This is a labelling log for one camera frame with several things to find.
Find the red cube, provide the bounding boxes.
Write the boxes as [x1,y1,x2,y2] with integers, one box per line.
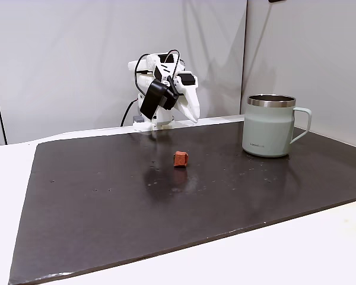
[173,150,190,169]

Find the pale green steel mug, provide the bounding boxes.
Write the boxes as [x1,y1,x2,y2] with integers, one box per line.
[241,94,313,159]

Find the black table mat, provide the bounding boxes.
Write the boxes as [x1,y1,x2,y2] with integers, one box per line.
[8,120,356,285]

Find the black oval camera box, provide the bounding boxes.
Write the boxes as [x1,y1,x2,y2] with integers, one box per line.
[139,79,180,120]

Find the black camera cable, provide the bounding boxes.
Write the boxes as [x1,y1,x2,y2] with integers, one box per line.
[134,49,181,95]

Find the black power cable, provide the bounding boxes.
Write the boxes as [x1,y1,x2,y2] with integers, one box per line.
[120,100,138,127]

